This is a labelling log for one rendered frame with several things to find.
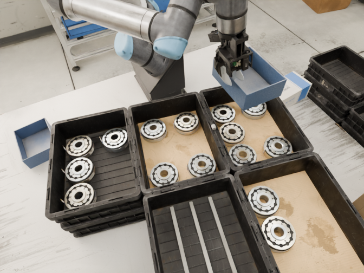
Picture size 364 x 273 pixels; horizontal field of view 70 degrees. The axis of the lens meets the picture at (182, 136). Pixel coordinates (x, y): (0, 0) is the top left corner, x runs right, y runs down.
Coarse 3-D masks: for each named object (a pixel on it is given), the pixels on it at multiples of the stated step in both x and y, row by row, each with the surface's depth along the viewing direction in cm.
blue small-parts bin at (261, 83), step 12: (252, 60) 92; (264, 60) 86; (216, 72) 89; (252, 72) 92; (264, 72) 88; (276, 72) 82; (240, 84) 88; (252, 84) 88; (264, 84) 88; (276, 84) 79; (240, 96) 80; (252, 96) 78; (264, 96) 81; (276, 96) 84
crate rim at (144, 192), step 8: (176, 96) 106; (184, 96) 106; (136, 104) 105; (144, 104) 105; (200, 104) 103; (128, 112) 102; (208, 120) 98; (216, 136) 93; (136, 144) 93; (216, 144) 91; (136, 152) 91; (136, 160) 89; (224, 160) 87; (200, 176) 84; (208, 176) 84; (144, 184) 83; (168, 184) 83; (176, 184) 82; (144, 192) 81
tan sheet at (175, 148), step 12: (168, 120) 112; (168, 132) 108; (144, 144) 105; (156, 144) 105; (168, 144) 104; (180, 144) 104; (192, 144) 104; (204, 144) 103; (144, 156) 102; (156, 156) 101; (168, 156) 101; (180, 156) 101; (192, 156) 100; (180, 168) 97; (216, 168) 96; (180, 180) 94
